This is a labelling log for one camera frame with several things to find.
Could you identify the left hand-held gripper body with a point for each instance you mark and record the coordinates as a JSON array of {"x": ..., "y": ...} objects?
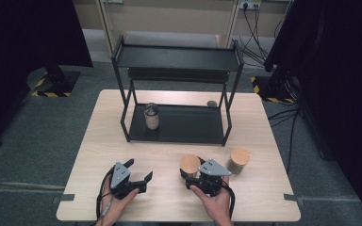
[{"x": 121, "y": 179}]

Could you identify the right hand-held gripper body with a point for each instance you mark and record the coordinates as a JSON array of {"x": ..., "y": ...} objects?
[{"x": 212, "y": 179}]

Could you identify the glass jar with brown bark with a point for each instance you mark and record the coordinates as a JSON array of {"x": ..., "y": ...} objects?
[{"x": 190, "y": 163}]

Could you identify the white jar with wooden lid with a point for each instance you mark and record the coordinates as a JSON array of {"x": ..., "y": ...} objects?
[{"x": 239, "y": 156}]

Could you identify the glass jar with metal lid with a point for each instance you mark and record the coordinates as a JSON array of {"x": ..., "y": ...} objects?
[{"x": 151, "y": 121}]

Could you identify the black metal shelf rack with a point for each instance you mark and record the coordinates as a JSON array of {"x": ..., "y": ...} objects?
[{"x": 176, "y": 58}]

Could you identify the person's right hand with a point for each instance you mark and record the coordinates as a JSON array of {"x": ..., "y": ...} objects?
[{"x": 218, "y": 207}]

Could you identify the person's left hand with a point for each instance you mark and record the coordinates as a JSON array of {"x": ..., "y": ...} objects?
[{"x": 116, "y": 208}]

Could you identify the grey round table cap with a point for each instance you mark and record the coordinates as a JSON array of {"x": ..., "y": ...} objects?
[{"x": 212, "y": 104}]

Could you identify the grey floor tape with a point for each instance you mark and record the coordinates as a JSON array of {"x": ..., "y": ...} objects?
[
  {"x": 64, "y": 198},
  {"x": 293, "y": 199}
]

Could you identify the black striped stand base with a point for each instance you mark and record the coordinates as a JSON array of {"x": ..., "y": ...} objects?
[
  {"x": 59, "y": 84},
  {"x": 270, "y": 91}
]

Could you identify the dark curtain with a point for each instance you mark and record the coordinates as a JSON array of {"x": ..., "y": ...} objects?
[
  {"x": 342, "y": 78},
  {"x": 19, "y": 37}
]

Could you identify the white wall socket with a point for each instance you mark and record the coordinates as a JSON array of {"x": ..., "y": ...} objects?
[{"x": 250, "y": 5}]

